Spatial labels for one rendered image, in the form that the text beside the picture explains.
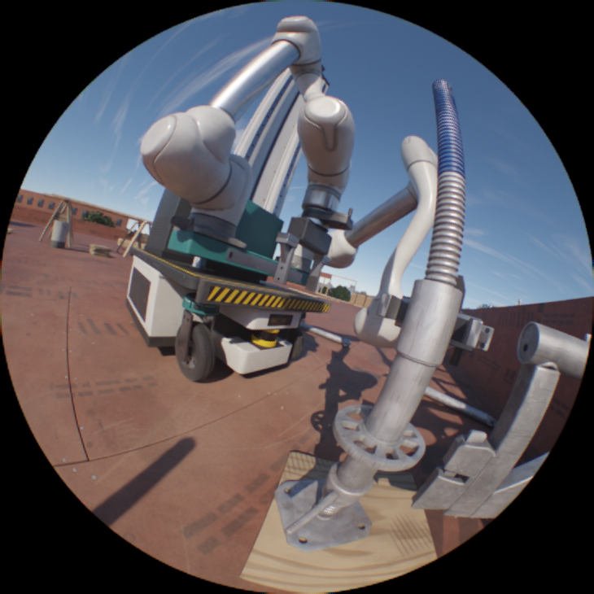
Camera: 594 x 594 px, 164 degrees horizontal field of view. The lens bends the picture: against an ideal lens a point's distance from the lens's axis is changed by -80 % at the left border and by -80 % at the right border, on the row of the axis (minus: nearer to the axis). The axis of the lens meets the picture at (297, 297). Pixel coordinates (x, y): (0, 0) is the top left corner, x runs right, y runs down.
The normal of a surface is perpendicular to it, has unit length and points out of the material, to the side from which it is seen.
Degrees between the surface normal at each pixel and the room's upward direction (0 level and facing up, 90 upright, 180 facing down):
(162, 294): 90
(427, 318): 90
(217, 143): 96
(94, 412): 0
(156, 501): 0
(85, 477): 0
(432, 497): 90
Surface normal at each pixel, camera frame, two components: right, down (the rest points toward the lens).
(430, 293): -0.71, -0.16
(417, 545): 0.28, -0.96
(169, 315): 0.80, 0.27
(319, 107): -0.14, 0.17
